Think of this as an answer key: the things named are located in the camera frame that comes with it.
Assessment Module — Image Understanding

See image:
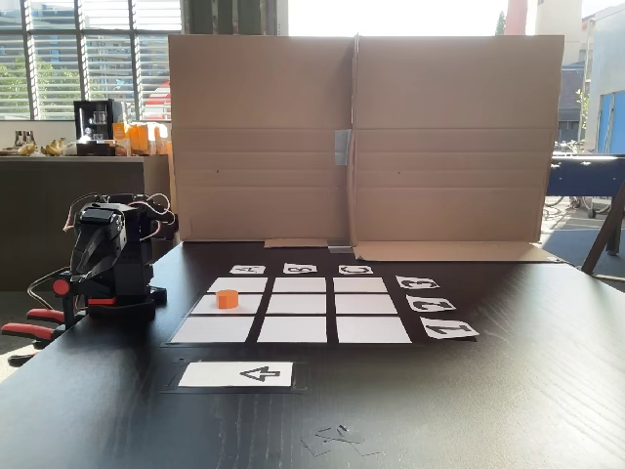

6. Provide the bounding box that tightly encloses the white nine-square grid sheet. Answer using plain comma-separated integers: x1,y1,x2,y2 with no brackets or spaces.
168,276,416,346

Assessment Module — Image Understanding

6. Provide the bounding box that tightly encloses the paper label number 1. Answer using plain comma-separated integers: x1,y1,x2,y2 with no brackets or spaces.
419,320,480,340

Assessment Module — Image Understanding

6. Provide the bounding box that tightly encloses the paper label number 2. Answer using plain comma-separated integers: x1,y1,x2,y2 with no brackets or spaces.
405,294,458,313

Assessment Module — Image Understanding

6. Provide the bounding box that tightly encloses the blue football table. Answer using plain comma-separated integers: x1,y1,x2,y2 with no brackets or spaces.
544,152,625,220

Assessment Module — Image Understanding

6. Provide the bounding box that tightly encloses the red and black clamp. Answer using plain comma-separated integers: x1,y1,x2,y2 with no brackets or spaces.
26,277,118,326
0,321,67,367

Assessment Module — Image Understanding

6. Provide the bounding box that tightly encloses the grey cable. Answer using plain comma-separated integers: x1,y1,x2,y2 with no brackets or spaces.
26,263,84,307

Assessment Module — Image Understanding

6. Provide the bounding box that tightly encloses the black coffee machine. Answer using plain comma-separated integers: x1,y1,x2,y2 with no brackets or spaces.
72,99,129,156

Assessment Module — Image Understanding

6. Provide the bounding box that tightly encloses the brown cardboard screen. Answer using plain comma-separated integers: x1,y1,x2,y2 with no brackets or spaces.
167,32,565,264

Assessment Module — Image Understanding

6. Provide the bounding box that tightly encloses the dark wooden stand leg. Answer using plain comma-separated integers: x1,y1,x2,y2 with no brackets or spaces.
580,181,625,276

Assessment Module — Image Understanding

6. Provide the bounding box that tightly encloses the white arrow paper sheet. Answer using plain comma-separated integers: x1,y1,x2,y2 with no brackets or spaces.
178,361,294,388

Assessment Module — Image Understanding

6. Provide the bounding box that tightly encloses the paper label number 3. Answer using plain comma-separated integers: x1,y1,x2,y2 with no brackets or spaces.
395,276,440,290

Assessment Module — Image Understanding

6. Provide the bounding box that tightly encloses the dark counter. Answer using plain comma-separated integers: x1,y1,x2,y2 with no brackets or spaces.
0,154,172,292

